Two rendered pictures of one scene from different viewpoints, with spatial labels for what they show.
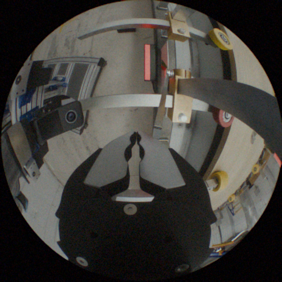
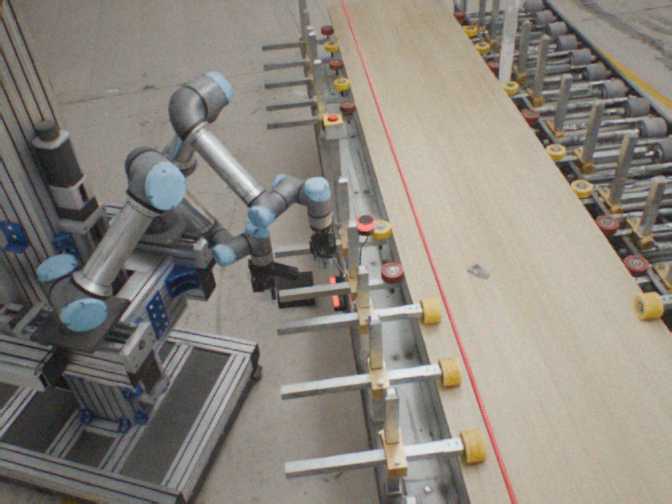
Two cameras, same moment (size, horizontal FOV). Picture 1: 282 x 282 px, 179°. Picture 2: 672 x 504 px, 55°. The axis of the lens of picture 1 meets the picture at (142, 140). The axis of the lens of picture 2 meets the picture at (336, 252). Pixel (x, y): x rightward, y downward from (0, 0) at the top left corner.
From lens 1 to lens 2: 2.18 m
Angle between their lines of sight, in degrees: 80
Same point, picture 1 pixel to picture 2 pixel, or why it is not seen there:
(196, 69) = (397, 294)
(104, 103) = (304, 291)
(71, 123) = (294, 271)
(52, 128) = (283, 268)
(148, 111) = (370, 477)
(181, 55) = not seen: hidden behind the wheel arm
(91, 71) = (238, 367)
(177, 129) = (393, 363)
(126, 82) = (308, 416)
